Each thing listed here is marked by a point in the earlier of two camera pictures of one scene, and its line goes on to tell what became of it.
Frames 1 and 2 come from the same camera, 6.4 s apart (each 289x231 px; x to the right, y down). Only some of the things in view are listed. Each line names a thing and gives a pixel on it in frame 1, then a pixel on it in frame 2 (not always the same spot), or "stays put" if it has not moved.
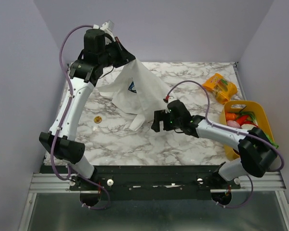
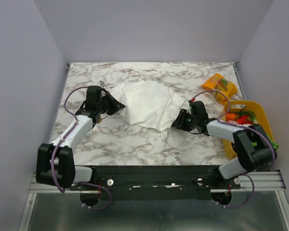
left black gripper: [124, 56] → [116, 105]
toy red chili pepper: [242, 120] stays put
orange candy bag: [222, 89] stays put
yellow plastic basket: [259, 113] stays put
